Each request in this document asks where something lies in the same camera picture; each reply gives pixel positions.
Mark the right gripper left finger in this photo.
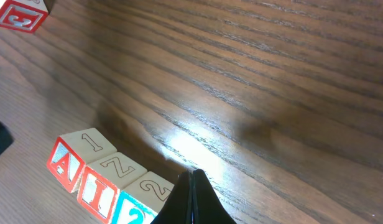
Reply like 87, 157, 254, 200
151, 171, 192, 224

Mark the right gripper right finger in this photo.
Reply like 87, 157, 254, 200
192, 169, 236, 224

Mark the blue number 2 block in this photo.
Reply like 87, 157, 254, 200
111, 171, 174, 224

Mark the red letter A block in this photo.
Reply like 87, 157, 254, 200
47, 128, 117, 193

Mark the red letter I block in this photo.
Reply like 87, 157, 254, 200
77, 152, 147, 223

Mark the plain tan wooden block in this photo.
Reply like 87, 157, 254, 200
0, 0, 48, 33

